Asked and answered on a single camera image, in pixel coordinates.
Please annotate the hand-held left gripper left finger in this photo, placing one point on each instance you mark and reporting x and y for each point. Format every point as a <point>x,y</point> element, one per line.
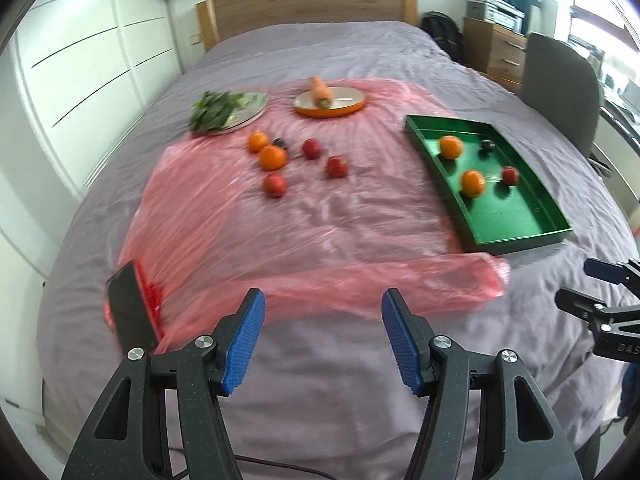
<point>245,340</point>

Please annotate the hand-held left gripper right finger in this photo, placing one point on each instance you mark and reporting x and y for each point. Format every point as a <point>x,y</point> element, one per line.
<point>400,340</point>

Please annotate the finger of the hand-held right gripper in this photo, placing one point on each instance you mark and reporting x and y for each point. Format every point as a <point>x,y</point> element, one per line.
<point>575,301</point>
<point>600,269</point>

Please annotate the green cardboard box tray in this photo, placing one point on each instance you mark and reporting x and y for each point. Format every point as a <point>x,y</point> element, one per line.
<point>510,215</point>

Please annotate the small red apple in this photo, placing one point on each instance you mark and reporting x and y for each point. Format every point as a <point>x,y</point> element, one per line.
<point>336,166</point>
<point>311,148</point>
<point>509,175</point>
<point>274,184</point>

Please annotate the orange mandarin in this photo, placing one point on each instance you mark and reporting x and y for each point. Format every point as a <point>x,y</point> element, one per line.
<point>258,142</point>
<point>473,183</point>
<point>451,147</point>
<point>273,157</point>

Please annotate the dark purple plum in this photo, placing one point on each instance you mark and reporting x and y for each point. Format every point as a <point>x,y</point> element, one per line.
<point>280,143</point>
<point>487,146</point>

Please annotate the pink plastic sheet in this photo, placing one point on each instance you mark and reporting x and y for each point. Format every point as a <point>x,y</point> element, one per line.
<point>240,240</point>

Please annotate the smartphone with red case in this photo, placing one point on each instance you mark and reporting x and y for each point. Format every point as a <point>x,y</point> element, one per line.
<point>127,305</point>

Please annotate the white desk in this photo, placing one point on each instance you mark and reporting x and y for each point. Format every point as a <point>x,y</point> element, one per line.
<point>620,120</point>

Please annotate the grey chair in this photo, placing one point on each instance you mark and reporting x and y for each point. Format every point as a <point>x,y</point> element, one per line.
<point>560,85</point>

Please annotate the round white plate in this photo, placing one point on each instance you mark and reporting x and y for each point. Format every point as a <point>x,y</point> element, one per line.
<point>250,110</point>

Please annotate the leafy green vegetable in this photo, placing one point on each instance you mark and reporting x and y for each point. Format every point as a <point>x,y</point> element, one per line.
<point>212,110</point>

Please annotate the pale green vegetable piece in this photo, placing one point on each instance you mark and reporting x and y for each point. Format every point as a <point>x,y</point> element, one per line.
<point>242,101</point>

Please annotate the wooden nightstand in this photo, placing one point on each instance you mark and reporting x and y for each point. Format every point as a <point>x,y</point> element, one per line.
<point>495,52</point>

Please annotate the orange oval dish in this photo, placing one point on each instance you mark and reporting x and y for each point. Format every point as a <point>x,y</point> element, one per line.
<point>345,102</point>

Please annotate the orange carrot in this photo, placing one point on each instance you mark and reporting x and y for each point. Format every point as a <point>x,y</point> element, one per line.
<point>320,92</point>

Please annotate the window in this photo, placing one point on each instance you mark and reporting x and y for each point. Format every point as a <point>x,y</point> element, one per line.
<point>600,5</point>

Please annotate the white printer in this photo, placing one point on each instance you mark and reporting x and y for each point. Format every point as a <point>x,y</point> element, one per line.
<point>507,15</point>

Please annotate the black backpack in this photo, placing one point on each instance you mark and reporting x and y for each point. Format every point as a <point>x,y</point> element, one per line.
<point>442,35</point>

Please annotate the white wardrobe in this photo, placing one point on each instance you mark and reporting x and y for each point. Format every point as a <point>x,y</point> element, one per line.
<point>75,60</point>

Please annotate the wooden headboard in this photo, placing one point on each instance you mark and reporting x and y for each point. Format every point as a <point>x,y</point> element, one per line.
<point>300,10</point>

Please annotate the wall socket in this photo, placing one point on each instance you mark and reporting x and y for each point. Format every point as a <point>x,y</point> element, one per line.
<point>195,39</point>

